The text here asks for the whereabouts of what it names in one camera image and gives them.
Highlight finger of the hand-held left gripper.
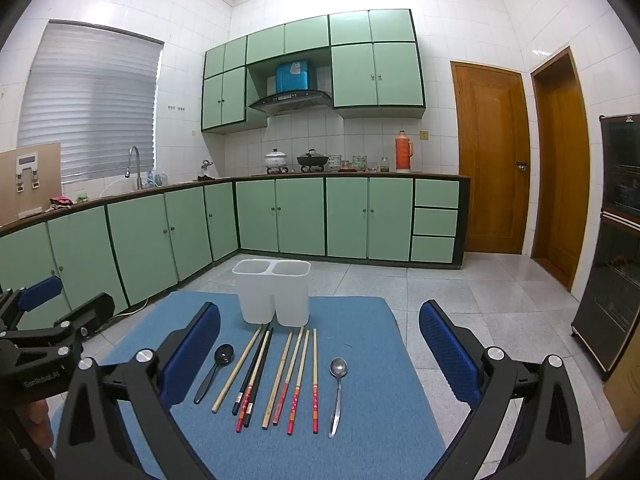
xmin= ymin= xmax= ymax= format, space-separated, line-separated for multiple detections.
xmin=5 ymin=291 xmax=116 ymax=358
xmin=0 ymin=275 xmax=65 ymax=333

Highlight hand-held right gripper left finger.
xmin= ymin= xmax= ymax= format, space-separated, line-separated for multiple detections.
xmin=52 ymin=301 xmax=222 ymax=480

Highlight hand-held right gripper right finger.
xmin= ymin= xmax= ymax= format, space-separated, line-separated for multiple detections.
xmin=419 ymin=300 xmax=588 ymax=480

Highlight black plastic spoon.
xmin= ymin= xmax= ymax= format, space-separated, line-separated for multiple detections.
xmin=194 ymin=344 xmax=236 ymax=405

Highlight plain bamboo chopstick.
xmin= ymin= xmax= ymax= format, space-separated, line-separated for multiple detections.
xmin=261 ymin=331 xmax=294 ymax=431
xmin=211 ymin=325 xmax=264 ymax=414

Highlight red-handled wooden chopstick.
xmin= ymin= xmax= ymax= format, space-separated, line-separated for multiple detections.
xmin=286 ymin=329 xmax=311 ymax=436
xmin=272 ymin=326 xmax=306 ymax=426
xmin=312 ymin=328 xmax=319 ymax=435
xmin=235 ymin=330 xmax=273 ymax=433

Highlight white two-compartment utensil holder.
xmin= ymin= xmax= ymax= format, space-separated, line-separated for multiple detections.
xmin=232 ymin=259 xmax=312 ymax=327

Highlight metal spoon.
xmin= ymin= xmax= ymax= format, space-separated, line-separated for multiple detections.
xmin=328 ymin=357 xmax=349 ymax=439

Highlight person's left hand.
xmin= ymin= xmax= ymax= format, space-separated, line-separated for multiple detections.
xmin=27 ymin=399 xmax=54 ymax=450

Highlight blue table mat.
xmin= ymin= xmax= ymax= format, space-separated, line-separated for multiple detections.
xmin=50 ymin=290 xmax=448 ymax=480

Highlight wooden board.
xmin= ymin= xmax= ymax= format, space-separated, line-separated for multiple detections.
xmin=0 ymin=142 xmax=63 ymax=226

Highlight chrome kitchen faucet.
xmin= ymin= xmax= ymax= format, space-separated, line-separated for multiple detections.
xmin=125 ymin=145 xmax=146 ymax=191

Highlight green base cabinets with countertop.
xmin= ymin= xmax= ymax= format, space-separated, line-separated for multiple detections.
xmin=0 ymin=174 xmax=471 ymax=331

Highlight cardboard box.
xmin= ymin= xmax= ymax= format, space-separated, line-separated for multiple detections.
xmin=602 ymin=360 xmax=640 ymax=433

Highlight dark glass-front cabinet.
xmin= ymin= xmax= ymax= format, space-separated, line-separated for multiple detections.
xmin=570 ymin=114 xmax=640 ymax=381

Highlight white window blind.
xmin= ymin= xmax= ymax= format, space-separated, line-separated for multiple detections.
xmin=17 ymin=20 xmax=165 ymax=186

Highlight orange thermos flask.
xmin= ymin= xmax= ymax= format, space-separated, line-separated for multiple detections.
xmin=395 ymin=130 xmax=415 ymax=173

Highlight white cooking pot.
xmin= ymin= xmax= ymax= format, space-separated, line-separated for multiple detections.
xmin=264 ymin=148 xmax=290 ymax=175

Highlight black wok with lid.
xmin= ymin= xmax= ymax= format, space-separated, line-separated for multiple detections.
xmin=296 ymin=149 xmax=331 ymax=172

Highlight range hood with blue cover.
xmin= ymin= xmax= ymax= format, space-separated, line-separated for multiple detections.
xmin=248 ymin=60 xmax=333 ymax=116

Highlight floor cable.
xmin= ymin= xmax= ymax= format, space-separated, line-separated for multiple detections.
xmin=112 ymin=297 xmax=151 ymax=317

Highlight wooden door with handle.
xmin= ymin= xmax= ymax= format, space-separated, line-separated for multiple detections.
xmin=450 ymin=60 xmax=532 ymax=255

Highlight green wall cabinets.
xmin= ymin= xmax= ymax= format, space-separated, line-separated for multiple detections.
xmin=201 ymin=9 xmax=426 ymax=135

